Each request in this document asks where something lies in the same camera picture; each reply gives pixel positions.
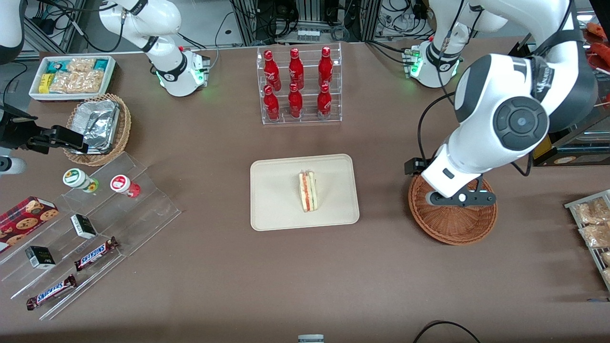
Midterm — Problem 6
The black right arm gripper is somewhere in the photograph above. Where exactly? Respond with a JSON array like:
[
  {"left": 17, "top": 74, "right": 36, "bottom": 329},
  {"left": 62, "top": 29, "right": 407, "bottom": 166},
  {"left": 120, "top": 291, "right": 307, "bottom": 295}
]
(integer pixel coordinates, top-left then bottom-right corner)
[{"left": 0, "top": 106, "right": 90, "bottom": 154}]

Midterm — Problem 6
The triangle sandwich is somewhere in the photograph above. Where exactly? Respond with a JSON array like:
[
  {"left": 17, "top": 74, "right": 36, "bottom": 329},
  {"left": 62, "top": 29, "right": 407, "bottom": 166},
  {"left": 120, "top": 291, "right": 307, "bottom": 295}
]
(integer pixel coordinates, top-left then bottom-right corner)
[{"left": 298, "top": 171, "right": 319, "bottom": 213}]

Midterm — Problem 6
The round brown wicker basket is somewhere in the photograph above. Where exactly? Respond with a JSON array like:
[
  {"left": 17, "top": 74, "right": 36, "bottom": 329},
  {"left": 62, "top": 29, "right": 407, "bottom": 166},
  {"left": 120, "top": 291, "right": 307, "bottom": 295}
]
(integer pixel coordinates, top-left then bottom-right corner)
[{"left": 408, "top": 171, "right": 498, "bottom": 246}]

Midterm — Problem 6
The tan wicker basket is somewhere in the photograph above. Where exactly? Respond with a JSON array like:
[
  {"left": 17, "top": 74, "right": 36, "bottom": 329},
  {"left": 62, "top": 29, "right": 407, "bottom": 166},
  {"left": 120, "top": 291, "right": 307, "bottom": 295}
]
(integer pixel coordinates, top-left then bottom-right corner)
[{"left": 63, "top": 93, "right": 132, "bottom": 167}]

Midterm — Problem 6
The cream plastic serving tray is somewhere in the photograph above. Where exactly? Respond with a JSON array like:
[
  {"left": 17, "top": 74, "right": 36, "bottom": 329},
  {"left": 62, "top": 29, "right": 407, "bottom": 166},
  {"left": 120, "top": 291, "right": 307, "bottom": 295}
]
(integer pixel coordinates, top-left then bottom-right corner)
[{"left": 250, "top": 153, "right": 360, "bottom": 232}]

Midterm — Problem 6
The foil food container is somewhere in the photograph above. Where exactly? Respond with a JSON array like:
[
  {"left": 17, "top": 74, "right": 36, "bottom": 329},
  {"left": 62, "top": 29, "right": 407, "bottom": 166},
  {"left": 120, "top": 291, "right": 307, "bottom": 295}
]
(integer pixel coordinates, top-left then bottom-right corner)
[{"left": 71, "top": 99, "right": 121, "bottom": 154}]

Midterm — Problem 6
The green lid cup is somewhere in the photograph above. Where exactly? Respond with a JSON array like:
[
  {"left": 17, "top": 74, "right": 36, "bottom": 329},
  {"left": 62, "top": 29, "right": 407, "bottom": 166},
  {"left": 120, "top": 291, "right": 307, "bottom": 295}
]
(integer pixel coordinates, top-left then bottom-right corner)
[{"left": 62, "top": 168, "right": 100, "bottom": 193}]

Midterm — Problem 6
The clear rice cracker pack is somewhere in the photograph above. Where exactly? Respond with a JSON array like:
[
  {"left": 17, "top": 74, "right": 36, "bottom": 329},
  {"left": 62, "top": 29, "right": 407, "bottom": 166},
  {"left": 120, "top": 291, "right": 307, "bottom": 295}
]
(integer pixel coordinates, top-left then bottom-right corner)
[
  {"left": 49, "top": 71, "right": 106, "bottom": 94},
  {"left": 67, "top": 58, "right": 97, "bottom": 73}
]

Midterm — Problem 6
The white snack bin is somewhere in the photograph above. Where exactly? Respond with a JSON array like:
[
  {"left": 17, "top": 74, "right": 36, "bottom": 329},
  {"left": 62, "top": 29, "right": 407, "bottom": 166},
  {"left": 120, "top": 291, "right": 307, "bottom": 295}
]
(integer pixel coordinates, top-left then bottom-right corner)
[{"left": 29, "top": 55, "right": 117, "bottom": 102}]

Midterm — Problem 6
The red lid cup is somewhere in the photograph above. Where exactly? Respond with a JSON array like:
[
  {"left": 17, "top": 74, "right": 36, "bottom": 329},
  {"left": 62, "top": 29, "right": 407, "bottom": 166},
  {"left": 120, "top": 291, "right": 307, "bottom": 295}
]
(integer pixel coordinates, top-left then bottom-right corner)
[{"left": 110, "top": 174, "right": 142, "bottom": 198}]

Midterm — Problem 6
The small black box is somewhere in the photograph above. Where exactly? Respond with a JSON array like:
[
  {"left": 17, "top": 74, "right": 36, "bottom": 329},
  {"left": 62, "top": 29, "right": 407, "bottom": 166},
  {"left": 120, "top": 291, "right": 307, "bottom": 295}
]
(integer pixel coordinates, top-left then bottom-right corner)
[
  {"left": 70, "top": 214, "right": 98, "bottom": 240},
  {"left": 25, "top": 245, "right": 56, "bottom": 270}
]

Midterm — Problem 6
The red cookie box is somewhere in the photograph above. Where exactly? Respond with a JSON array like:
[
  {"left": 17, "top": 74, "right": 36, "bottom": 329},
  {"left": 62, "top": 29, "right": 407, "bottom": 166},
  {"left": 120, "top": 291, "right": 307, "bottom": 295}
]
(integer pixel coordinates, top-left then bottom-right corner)
[{"left": 0, "top": 196, "right": 60, "bottom": 253}]

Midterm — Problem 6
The clear acrylic stepped display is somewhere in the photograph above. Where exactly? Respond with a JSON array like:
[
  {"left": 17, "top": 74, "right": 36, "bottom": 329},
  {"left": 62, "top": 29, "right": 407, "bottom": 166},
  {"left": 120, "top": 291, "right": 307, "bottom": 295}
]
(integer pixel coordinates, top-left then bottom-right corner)
[{"left": 0, "top": 151, "right": 182, "bottom": 321}]

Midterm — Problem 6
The snickers chocolate bar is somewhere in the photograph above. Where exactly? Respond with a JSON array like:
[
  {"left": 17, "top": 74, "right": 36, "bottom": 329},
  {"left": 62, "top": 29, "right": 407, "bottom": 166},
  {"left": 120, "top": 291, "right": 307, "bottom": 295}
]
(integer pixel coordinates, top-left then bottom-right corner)
[
  {"left": 26, "top": 274, "right": 77, "bottom": 311},
  {"left": 74, "top": 237, "right": 119, "bottom": 272}
]

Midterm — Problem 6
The red cola bottle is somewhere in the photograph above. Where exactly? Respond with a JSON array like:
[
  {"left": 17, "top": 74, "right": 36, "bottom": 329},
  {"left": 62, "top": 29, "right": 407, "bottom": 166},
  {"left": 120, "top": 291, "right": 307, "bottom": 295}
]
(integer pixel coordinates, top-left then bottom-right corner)
[
  {"left": 318, "top": 46, "right": 334, "bottom": 86},
  {"left": 289, "top": 48, "right": 305, "bottom": 87},
  {"left": 264, "top": 85, "right": 280, "bottom": 121},
  {"left": 264, "top": 50, "right": 281, "bottom": 89},
  {"left": 288, "top": 83, "right": 304, "bottom": 119},
  {"left": 317, "top": 83, "right": 332, "bottom": 120}
]

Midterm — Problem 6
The clear acrylic bottle rack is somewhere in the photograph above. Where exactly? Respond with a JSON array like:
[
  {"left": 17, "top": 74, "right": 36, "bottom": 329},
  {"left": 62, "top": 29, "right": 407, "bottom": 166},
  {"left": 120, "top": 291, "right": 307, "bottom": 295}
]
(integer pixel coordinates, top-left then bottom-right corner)
[{"left": 256, "top": 42, "right": 343, "bottom": 125}]

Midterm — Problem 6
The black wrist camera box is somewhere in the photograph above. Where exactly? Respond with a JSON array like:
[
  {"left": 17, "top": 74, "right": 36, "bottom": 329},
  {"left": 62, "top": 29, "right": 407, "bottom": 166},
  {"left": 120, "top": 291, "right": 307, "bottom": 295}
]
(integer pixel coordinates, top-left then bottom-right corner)
[{"left": 404, "top": 158, "right": 428, "bottom": 177}]

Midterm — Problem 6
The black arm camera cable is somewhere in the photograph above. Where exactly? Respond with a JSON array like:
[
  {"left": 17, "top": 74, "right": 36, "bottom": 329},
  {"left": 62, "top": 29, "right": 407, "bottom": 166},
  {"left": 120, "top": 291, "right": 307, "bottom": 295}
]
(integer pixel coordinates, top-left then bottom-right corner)
[{"left": 417, "top": 91, "right": 458, "bottom": 162}]

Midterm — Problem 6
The metal wire snack rack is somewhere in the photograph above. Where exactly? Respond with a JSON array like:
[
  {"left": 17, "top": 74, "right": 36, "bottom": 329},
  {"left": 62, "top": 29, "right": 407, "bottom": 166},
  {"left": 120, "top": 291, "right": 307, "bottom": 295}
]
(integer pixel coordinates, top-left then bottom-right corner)
[{"left": 564, "top": 190, "right": 610, "bottom": 291}]

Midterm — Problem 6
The black table edge cable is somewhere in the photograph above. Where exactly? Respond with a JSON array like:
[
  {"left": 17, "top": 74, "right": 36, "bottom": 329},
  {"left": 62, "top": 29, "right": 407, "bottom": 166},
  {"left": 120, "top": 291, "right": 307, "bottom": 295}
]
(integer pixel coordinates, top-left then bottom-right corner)
[{"left": 413, "top": 320, "right": 482, "bottom": 343}]

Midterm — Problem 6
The aluminium frame rack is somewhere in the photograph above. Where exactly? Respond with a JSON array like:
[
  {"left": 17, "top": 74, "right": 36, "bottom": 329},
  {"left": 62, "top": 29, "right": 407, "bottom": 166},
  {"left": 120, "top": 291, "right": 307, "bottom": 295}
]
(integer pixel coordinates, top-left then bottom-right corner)
[{"left": 229, "top": 0, "right": 382, "bottom": 46}]

